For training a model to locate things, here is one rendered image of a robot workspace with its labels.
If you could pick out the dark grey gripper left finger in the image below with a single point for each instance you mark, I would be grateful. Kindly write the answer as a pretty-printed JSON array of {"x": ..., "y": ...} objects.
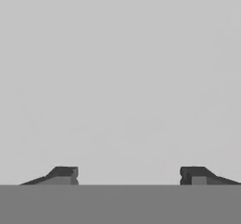
[{"x": 64, "y": 175}]

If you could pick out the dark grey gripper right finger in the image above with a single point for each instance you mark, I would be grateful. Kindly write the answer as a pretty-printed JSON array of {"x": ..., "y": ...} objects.
[{"x": 196, "y": 175}]

